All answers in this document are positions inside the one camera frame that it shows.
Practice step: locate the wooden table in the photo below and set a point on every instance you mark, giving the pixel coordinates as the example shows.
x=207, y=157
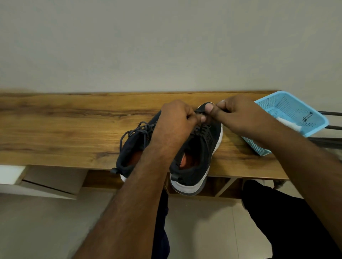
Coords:
x=66, y=128

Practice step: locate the person's right hand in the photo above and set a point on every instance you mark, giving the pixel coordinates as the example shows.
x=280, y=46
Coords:
x=243, y=117

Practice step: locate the white wipe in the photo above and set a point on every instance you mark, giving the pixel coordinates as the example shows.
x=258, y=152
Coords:
x=291, y=125

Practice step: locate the person's right forearm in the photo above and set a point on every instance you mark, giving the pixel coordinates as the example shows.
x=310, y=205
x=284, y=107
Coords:
x=312, y=173

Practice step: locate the white drawer unit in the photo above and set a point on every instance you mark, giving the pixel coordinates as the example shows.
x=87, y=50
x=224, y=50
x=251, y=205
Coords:
x=53, y=178

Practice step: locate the blue plastic basket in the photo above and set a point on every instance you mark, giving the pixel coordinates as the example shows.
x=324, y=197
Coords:
x=288, y=102

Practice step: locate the person's left forearm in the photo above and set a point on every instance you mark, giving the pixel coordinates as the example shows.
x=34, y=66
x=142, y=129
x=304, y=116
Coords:
x=128, y=213

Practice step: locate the person's left hand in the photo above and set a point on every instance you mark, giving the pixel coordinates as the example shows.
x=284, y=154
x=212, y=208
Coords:
x=173, y=128

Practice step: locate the black metal shoe rack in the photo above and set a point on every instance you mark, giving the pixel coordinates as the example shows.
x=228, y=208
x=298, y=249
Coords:
x=326, y=141

